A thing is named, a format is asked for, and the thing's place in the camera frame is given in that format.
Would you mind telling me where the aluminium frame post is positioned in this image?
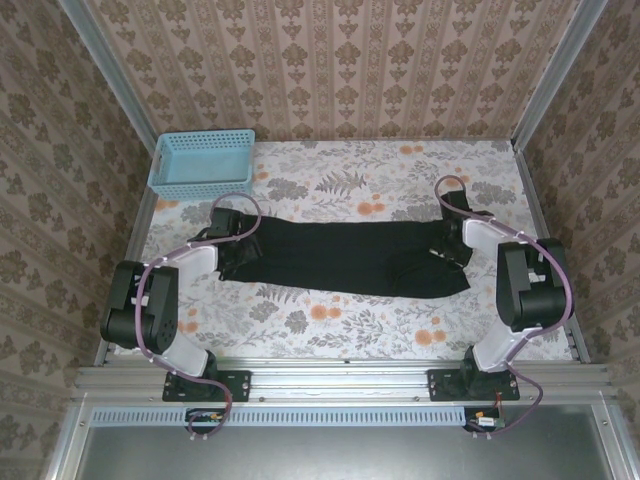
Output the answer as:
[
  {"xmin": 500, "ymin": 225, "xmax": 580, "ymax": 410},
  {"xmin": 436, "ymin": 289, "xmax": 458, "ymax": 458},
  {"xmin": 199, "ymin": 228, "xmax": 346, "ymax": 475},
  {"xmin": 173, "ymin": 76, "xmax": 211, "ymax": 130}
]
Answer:
[
  {"xmin": 509, "ymin": 0, "xmax": 610, "ymax": 151},
  {"xmin": 55, "ymin": 0, "xmax": 160, "ymax": 151}
]

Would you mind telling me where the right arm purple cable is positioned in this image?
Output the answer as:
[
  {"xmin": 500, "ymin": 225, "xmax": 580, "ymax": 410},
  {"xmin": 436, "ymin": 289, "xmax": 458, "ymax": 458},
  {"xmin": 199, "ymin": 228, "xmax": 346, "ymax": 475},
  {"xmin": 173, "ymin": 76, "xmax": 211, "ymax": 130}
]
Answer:
[{"xmin": 432, "ymin": 174, "xmax": 576, "ymax": 441}]

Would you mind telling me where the small electronics board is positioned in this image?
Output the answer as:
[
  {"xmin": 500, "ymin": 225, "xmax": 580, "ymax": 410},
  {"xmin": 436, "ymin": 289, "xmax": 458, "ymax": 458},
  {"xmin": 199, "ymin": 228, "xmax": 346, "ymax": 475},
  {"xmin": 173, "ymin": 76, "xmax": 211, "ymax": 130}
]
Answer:
[
  {"xmin": 185, "ymin": 407, "xmax": 229, "ymax": 435},
  {"xmin": 464, "ymin": 407, "xmax": 507, "ymax": 434}
]

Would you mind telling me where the aluminium mounting rail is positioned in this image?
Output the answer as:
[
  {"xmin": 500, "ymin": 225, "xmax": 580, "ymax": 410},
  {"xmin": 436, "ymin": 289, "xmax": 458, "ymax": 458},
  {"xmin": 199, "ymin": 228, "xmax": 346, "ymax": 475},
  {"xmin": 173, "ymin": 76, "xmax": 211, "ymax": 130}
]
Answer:
[{"xmin": 73, "ymin": 358, "xmax": 620, "ymax": 402}]

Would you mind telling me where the slotted grey cable duct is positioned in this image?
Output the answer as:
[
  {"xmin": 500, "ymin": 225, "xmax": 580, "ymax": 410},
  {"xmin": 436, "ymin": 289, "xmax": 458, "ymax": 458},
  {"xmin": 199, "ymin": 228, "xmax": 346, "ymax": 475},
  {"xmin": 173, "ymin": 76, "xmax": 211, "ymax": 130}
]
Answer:
[{"xmin": 91, "ymin": 405, "xmax": 469, "ymax": 428}]

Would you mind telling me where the floral table cover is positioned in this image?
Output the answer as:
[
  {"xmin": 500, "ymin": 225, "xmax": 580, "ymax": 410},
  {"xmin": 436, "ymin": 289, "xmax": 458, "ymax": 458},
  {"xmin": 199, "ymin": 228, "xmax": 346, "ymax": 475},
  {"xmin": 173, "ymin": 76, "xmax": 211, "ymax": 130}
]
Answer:
[{"xmin": 114, "ymin": 139, "xmax": 574, "ymax": 361}]

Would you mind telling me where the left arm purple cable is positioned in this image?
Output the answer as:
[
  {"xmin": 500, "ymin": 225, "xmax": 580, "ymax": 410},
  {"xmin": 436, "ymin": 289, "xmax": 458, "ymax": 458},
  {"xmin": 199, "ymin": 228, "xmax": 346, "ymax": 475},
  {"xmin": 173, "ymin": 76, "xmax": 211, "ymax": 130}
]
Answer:
[{"xmin": 135, "ymin": 192, "xmax": 264, "ymax": 442}]

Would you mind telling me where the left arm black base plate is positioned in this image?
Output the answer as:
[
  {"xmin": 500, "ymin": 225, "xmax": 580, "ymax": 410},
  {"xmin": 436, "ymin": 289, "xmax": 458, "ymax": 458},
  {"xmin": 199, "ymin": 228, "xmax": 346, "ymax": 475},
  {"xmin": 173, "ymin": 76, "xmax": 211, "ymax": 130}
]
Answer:
[{"xmin": 162, "ymin": 368, "xmax": 252, "ymax": 404}]

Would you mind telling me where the aluminium side rail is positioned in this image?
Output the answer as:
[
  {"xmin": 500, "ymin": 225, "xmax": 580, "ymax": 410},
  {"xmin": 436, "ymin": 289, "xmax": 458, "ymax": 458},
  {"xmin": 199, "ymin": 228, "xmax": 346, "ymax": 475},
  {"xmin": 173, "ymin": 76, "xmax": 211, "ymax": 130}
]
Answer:
[
  {"xmin": 513, "ymin": 144, "xmax": 592, "ymax": 365},
  {"xmin": 92, "ymin": 149, "xmax": 161, "ymax": 366}
]

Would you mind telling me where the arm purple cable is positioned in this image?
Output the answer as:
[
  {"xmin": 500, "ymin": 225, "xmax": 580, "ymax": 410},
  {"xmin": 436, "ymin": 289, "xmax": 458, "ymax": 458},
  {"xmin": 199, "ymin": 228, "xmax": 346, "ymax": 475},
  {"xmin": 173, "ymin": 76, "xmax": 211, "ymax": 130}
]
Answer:
[
  {"xmin": 432, "ymin": 174, "xmax": 576, "ymax": 441},
  {"xmin": 135, "ymin": 192, "xmax": 264, "ymax": 442}
]

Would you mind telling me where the blue plastic basket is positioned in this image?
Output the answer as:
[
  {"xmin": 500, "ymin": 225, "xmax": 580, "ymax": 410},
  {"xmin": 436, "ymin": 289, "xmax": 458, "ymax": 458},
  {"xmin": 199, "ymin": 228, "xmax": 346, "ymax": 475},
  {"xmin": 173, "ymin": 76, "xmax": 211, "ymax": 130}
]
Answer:
[{"xmin": 148, "ymin": 129, "xmax": 257, "ymax": 202}]

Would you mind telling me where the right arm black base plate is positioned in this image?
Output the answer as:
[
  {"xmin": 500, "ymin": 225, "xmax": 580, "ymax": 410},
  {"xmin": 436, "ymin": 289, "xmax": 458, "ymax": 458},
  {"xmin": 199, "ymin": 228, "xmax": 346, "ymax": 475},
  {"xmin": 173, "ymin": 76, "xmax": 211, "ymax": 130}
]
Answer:
[{"xmin": 427, "ymin": 368, "xmax": 521, "ymax": 403}]

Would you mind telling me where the grey metal panel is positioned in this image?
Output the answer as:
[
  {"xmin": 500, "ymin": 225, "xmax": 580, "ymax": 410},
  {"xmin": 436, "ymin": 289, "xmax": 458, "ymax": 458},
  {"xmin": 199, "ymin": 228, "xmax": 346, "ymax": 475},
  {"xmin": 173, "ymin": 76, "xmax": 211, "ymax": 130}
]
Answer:
[{"xmin": 47, "ymin": 402, "xmax": 640, "ymax": 480}]

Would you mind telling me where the black t-shirt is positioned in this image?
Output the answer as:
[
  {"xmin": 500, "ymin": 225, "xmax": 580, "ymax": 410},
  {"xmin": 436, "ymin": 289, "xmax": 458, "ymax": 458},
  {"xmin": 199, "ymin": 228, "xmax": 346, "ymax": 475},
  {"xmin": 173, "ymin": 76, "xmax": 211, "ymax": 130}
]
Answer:
[{"xmin": 218, "ymin": 214, "xmax": 472, "ymax": 302}]

